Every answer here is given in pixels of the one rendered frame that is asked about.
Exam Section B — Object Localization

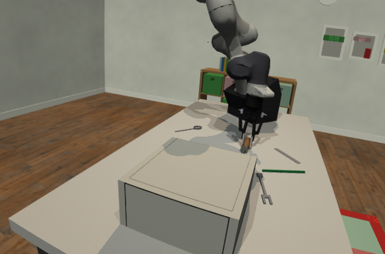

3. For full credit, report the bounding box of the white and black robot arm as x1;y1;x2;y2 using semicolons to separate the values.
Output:
196;0;274;98

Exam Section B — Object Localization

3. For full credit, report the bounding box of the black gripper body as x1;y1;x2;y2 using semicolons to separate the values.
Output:
243;93;263;118

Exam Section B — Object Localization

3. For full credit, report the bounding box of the grey wrench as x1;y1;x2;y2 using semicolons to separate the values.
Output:
257;173;273;205

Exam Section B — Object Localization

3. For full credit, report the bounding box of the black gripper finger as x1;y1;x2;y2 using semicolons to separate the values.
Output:
249;111;267;149
238;109;250;146

